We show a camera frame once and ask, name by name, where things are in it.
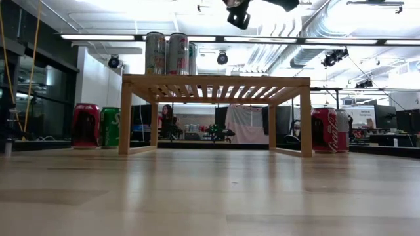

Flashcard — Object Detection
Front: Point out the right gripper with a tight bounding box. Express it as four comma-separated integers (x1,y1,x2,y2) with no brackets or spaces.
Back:
226,0,300,30

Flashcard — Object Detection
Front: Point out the black ceiling rail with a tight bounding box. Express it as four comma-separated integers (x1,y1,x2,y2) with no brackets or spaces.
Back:
346,0,405,14

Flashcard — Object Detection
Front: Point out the white draped cloth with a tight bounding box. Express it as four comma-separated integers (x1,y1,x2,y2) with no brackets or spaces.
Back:
224,104,270,145

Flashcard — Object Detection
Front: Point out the silver ventilation duct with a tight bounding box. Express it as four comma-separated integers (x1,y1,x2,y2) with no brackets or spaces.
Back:
244,0,348,77

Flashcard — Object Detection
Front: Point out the green soda can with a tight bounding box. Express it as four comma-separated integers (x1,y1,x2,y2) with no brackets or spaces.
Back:
99,106,121,148

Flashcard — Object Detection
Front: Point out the black monitor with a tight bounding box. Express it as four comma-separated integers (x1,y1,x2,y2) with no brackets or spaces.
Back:
131,104,152,127
395,109,420,135
373,104,398,130
215,106,230,130
261,105,293,137

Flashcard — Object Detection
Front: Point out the red Coca-Cola can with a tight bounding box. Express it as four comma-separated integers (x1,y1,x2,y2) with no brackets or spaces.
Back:
310,107,339,154
71,102,101,149

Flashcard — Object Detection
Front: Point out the yellow cable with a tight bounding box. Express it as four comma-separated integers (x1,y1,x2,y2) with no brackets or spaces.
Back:
22,0,43,134
0,6,24,134

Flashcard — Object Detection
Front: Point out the person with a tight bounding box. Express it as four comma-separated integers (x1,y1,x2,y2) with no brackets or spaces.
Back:
157,104,180,140

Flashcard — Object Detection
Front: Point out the wooden slatted shelf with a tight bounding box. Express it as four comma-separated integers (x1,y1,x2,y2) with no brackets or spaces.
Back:
117,73,312,159

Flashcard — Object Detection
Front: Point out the black ceiling light track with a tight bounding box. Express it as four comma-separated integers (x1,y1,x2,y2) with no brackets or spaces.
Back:
54,32,420,47

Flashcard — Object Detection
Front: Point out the white sign board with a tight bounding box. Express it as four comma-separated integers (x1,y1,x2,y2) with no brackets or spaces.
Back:
349,105,377,128

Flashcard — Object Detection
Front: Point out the silver and red soda can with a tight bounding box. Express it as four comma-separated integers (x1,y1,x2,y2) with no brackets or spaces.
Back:
335,109,350,153

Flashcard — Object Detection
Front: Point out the black ceiling spotlight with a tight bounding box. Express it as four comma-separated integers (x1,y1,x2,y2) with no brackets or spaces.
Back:
107,54,121,69
216,51,230,66
321,47,350,68
354,78,374,89

